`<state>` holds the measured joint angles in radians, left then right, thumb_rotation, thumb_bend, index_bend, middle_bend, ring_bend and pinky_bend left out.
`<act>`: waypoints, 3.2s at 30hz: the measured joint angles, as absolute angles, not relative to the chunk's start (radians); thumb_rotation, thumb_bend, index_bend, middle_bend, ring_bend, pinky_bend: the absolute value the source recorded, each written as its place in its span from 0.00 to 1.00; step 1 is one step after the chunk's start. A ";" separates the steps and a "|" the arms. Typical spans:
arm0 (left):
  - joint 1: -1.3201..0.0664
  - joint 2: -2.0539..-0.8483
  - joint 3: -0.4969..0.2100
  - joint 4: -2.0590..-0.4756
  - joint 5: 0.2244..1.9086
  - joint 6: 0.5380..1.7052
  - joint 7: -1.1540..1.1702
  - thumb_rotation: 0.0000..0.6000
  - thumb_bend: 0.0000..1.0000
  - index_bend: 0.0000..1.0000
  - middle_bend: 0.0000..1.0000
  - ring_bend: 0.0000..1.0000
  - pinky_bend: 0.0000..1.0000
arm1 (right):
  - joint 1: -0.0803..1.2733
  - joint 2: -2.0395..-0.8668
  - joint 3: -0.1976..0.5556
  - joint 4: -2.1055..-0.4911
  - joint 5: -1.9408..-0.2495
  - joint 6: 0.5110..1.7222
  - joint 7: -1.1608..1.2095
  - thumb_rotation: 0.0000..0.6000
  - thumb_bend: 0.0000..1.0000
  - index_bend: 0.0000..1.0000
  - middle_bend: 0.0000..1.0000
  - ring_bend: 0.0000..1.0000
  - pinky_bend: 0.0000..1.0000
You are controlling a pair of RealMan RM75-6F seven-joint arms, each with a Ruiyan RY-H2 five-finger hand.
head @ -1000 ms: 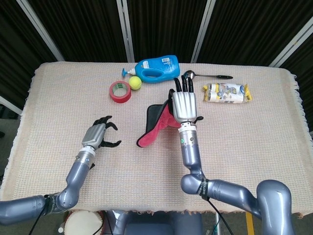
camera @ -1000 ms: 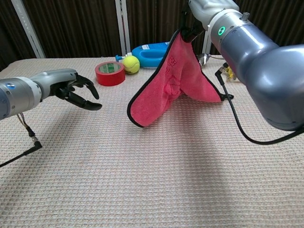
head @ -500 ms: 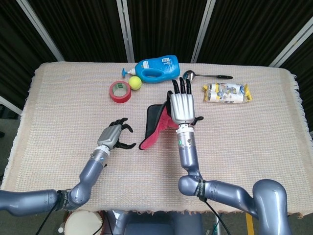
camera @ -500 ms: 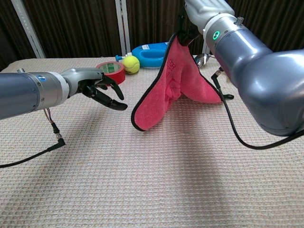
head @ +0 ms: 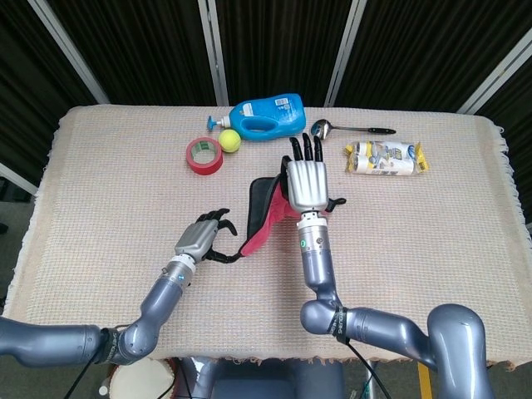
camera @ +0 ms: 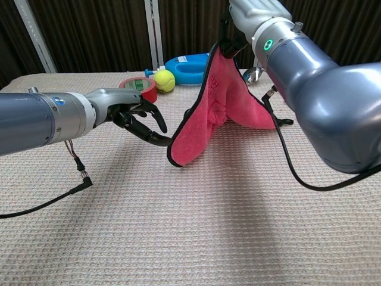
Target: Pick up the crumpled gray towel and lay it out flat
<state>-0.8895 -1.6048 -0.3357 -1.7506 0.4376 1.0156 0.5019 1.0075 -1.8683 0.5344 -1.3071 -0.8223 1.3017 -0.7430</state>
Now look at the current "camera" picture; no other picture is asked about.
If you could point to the left silver and black robot hand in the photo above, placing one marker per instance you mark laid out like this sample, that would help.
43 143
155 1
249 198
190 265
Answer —
116 99

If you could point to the right silver and black robot hand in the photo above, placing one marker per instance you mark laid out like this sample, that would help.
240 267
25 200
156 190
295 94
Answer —
256 12

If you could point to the dark grey cloth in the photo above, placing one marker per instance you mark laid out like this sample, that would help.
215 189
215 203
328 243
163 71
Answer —
214 101

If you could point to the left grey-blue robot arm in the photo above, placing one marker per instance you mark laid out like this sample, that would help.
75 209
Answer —
35 119

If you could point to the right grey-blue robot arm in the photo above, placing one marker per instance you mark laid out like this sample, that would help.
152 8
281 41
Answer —
327 89

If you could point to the red adhesive tape roll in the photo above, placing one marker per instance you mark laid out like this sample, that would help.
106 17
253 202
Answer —
134 83

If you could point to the yellow tennis ball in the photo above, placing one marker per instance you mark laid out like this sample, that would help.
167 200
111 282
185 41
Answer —
164 81

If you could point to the blue detergent pump bottle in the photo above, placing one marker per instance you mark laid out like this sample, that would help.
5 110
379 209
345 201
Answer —
187 71

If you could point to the beige woven tablecloth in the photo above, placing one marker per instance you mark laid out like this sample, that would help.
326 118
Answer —
149 223

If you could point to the grey metal frame post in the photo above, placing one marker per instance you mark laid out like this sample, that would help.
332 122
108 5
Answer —
32 29
153 29

